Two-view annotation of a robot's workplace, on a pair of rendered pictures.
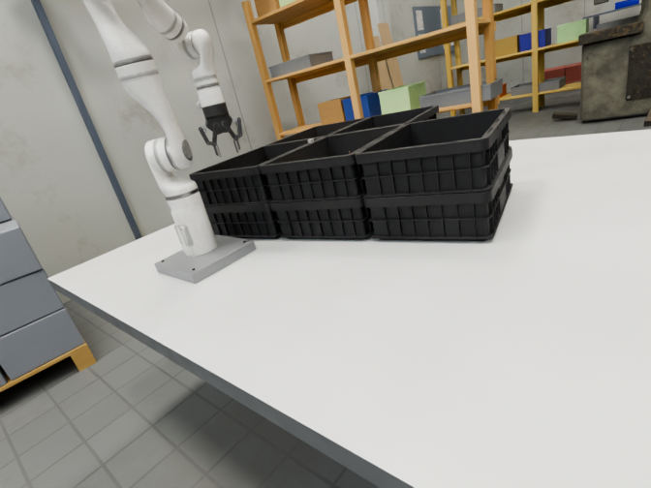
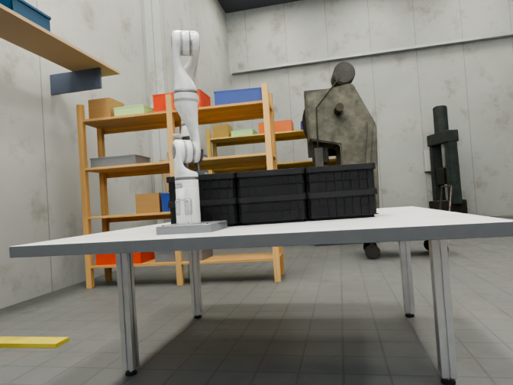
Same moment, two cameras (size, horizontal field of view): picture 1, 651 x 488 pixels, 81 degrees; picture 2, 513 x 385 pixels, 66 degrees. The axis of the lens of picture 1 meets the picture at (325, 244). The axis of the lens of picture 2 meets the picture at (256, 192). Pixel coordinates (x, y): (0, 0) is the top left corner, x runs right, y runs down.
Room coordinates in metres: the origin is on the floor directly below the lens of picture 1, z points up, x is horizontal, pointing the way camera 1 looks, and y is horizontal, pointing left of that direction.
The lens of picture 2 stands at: (-0.36, 0.98, 0.80)
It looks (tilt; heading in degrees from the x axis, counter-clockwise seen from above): 1 degrees up; 327
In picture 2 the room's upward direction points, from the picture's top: 4 degrees counter-clockwise
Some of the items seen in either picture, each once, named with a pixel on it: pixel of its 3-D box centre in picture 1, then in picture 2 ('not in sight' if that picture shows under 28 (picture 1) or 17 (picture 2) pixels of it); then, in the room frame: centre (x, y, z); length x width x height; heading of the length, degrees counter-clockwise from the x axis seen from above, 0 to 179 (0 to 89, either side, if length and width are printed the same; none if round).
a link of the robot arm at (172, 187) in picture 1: (172, 168); (185, 161); (1.08, 0.36, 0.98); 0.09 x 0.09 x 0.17; 82
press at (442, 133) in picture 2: not in sight; (443, 163); (5.36, -8.56, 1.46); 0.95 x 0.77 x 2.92; 135
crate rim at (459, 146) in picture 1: (438, 134); (333, 171); (0.99, -0.35, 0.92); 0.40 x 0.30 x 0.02; 145
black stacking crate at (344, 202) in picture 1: (347, 198); (272, 208); (1.16, -0.10, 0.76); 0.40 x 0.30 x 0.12; 145
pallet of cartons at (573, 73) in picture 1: (567, 76); not in sight; (8.28, -5.73, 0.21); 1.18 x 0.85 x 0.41; 45
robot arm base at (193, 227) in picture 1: (193, 223); (188, 202); (1.08, 0.36, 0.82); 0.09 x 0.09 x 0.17; 38
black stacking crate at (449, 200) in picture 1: (444, 192); (335, 204); (0.99, -0.35, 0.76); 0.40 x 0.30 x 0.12; 145
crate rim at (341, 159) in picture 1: (337, 147); (269, 175); (1.16, -0.10, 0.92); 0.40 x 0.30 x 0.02; 145
